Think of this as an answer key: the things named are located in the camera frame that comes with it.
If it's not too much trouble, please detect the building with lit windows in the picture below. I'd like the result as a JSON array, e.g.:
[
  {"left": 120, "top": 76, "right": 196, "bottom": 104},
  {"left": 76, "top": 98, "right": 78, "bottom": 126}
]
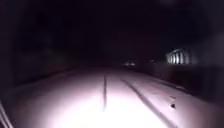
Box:
[{"left": 165, "top": 47, "right": 201, "bottom": 66}]

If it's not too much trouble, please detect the distant vehicle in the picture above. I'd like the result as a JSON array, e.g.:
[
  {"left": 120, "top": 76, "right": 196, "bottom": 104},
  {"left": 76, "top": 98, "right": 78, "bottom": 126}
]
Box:
[{"left": 123, "top": 61, "right": 136, "bottom": 67}]

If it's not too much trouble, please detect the pale paved road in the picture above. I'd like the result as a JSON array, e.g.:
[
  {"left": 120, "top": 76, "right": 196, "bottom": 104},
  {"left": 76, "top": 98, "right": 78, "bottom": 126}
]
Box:
[{"left": 3, "top": 66, "right": 224, "bottom": 128}]

